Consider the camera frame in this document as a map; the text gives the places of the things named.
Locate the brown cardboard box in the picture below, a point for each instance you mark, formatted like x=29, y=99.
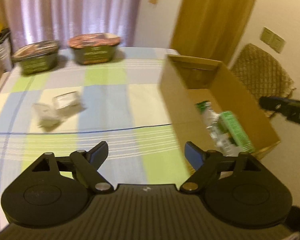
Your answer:
x=186, y=81

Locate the green instant food bowl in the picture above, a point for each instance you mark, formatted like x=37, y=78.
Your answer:
x=37, y=57

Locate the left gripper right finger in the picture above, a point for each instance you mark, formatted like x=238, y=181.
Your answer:
x=204, y=164

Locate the green white spray box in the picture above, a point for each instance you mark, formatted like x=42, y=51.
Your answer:
x=228, y=123

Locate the black remote control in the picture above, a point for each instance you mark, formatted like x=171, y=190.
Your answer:
x=290, y=108

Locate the wall power outlet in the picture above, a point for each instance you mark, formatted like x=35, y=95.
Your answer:
x=273, y=40

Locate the white power adapter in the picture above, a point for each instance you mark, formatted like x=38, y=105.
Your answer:
x=48, y=118

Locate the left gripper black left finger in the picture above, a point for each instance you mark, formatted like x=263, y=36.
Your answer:
x=87, y=163

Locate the clear glasses in bag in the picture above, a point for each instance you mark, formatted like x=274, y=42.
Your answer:
x=68, y=104

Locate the pink curtain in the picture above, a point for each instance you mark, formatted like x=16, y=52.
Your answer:
x=32, y=21

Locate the wooden door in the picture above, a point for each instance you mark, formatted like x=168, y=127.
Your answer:
x=210, y=29

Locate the brown lid food bowl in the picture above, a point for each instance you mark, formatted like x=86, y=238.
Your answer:
x=94, y=48

